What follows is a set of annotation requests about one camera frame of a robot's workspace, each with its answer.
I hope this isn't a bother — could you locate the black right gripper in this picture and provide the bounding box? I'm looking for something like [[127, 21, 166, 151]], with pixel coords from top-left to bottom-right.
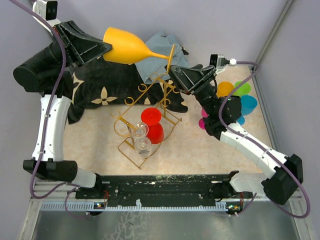
[[164, 64, 218, 117]]

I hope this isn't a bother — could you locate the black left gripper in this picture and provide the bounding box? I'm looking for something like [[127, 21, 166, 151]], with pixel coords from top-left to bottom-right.
[[34, 19, 114, 73]]

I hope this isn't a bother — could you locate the orange yellow wine glass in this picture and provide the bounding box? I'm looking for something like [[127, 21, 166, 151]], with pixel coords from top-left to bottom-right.
[[103, 27, 175, 67]]

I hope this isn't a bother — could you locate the magenta wine glass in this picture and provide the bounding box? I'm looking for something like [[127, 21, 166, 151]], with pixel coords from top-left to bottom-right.
[[198, 108, 208, 130]]

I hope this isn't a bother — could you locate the green wine glass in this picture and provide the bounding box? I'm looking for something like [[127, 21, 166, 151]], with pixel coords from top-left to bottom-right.
[[232, 82, 251, 97]]

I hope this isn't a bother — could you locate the red wine glass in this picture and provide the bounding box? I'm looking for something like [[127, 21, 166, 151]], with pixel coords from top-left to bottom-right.
[[140, 107, 165, 145]]

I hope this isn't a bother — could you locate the blue wine glass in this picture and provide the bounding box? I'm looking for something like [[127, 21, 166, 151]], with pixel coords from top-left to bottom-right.
[[237, 95, 258, 125]]

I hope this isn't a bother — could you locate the clear wine glass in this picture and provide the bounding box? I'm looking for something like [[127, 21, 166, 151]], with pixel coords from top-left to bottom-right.
[[130, 121, 149, 138], [134, 136, 152, 158]]

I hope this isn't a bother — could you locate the clear wine glass front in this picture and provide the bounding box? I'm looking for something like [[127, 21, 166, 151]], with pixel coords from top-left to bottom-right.
[[134, 136, 152, 158]]

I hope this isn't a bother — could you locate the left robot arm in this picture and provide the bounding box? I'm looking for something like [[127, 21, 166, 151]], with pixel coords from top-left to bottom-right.
[[13, 20, 112, 199]]

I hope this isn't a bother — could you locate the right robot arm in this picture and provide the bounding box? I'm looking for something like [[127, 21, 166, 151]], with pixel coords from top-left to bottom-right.
[[168, 65, 303, 205]]

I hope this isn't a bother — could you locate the black cream flower blanket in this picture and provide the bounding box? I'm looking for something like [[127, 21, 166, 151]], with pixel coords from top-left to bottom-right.
[[68, 57, 174, 124]]

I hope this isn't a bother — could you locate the grey blue folded cloth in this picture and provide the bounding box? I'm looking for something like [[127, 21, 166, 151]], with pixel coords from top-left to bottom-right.
[[133, 31, 191, 85]]

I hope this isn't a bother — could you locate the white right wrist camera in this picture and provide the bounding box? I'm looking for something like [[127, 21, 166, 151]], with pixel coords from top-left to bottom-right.
[[209, 54, 237, 74]]

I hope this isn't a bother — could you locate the gold wire glass rack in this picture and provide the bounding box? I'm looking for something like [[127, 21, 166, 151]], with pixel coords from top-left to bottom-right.
[[112, 73, 182, 170]]

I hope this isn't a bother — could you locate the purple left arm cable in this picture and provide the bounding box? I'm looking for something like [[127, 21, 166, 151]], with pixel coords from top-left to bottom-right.
[[9, 0, 96, 220]]

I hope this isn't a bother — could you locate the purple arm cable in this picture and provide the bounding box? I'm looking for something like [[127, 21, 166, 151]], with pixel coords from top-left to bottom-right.
[[218, 60, 312, 219], [9, 0, 96, 220]]

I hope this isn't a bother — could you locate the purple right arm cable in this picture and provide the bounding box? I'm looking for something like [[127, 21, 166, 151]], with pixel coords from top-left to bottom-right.
[[218, 60, 312, 219]]

